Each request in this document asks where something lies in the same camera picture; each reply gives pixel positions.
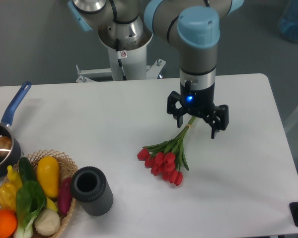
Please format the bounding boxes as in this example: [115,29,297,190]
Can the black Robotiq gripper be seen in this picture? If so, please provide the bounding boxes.
[167,83,229,139]

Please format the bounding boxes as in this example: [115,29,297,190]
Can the red tulip bouquet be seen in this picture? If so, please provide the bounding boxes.
[137,116,196,186]

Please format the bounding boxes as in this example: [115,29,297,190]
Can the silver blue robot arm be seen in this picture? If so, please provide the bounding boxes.
[68,0,243,135]

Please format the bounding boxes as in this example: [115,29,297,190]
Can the blue translucent container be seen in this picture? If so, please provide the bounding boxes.
[278,0,298,43]

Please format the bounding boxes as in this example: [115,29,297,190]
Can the dark grey ribbed vase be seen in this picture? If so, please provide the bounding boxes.
[70,166,114,216]

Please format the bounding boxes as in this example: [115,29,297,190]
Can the purple sweet potato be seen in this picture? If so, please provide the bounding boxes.
[57,178,72,215]

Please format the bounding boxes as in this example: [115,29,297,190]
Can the yellow banana piece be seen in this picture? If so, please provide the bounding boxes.
[46,197,58,212]

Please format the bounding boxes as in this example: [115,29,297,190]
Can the dark green cucumber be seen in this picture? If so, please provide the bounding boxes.
[18,157,37,183]

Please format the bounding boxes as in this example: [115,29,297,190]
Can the green bok choy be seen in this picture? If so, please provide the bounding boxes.
[13,180,48,238]

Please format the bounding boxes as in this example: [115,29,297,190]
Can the small yellow pepper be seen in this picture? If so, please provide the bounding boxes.
[7,165,22,189]

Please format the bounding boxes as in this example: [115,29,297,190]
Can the yellow bell pepper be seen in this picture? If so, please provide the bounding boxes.
[0,182,17,211]

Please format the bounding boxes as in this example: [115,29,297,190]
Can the orange fruit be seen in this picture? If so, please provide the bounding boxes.
[0,209,17,238]

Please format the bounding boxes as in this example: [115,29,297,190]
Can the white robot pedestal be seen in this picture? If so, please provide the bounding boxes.
[76,46,166,83]

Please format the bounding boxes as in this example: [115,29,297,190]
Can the blue handled saucepan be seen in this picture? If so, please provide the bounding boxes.
[0,81,32,177]

